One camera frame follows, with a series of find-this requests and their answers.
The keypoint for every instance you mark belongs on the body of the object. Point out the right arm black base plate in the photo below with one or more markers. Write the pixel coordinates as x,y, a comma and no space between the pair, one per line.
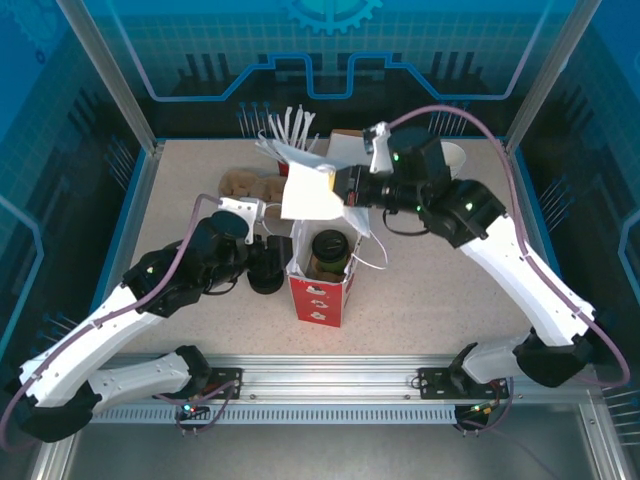
432,385

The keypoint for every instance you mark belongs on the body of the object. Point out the black cup lid stack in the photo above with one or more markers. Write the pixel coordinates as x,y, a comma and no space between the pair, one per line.
265,286

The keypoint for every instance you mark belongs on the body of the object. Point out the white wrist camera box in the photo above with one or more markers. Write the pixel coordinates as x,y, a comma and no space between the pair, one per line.
380,150
242,206

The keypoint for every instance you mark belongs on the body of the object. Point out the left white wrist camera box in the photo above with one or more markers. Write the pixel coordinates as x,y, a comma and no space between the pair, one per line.
242,206

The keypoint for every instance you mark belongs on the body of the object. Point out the green lit connector board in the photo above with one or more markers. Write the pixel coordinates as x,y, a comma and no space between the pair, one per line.
192,407

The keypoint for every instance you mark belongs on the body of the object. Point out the paper cup stack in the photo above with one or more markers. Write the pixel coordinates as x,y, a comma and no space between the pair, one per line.
454,157

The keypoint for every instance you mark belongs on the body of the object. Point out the brown cardboard napkin box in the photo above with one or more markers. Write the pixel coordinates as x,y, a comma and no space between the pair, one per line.
347,132

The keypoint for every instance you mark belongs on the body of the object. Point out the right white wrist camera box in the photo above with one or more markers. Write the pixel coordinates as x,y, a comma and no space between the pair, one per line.
380,150

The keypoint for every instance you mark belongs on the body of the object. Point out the orange lit connector board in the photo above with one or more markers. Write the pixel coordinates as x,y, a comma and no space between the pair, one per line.
481,410

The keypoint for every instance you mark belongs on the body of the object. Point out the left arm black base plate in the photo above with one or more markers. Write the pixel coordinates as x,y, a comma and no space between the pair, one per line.
225,372

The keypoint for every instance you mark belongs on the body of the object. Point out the white napkin stack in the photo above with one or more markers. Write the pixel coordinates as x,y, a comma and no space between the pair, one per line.
345,150

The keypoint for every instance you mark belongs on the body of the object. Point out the red white paper bag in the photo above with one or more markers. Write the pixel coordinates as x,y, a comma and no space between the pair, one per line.
317,305

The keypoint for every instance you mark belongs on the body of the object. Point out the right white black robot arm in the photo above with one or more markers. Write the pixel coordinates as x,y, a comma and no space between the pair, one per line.
525,270

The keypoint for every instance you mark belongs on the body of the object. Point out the white paper napkin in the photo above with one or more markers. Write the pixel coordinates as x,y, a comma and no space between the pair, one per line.
310,195

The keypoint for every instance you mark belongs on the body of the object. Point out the red straw holder cup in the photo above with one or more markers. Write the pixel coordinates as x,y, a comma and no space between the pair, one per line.
284,169

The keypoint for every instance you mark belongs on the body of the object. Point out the aluminium frame post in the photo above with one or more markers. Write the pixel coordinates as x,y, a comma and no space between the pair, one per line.
115,85
542,85

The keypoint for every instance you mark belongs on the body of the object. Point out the bent white wrapped straw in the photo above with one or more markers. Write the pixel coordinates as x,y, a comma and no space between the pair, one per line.
265,145

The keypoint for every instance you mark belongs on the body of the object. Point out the aluminium mounting rail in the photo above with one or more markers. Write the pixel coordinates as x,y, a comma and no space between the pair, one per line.
325,380

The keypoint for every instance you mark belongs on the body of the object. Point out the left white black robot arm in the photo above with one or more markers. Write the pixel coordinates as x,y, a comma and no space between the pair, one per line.
100,325

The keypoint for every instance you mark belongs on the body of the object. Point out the brown pulp cup carrier stack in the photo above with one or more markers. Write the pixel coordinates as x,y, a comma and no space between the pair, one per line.
240,185

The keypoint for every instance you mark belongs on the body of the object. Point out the steel lower shelf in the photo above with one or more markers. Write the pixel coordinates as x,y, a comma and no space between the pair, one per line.
325,455

